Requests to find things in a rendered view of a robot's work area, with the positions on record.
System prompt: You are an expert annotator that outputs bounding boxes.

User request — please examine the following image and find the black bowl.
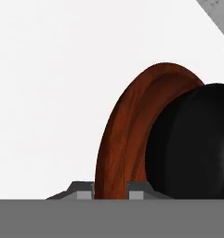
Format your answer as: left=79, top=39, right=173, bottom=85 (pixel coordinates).
left=144, top=82, right=224, bottom=200

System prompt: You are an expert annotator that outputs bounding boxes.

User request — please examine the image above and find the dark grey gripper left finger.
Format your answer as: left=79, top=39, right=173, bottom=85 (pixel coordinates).
left=46, top=180, right=95, bottom=201

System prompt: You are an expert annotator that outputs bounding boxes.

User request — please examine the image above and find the brown wooden bowl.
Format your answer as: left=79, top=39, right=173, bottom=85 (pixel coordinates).
left=94, top=61, right=205, bottom=200

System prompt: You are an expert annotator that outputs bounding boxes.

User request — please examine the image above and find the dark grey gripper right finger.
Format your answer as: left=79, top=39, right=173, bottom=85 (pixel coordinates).
left=125, top=181, right=174, bottom=201

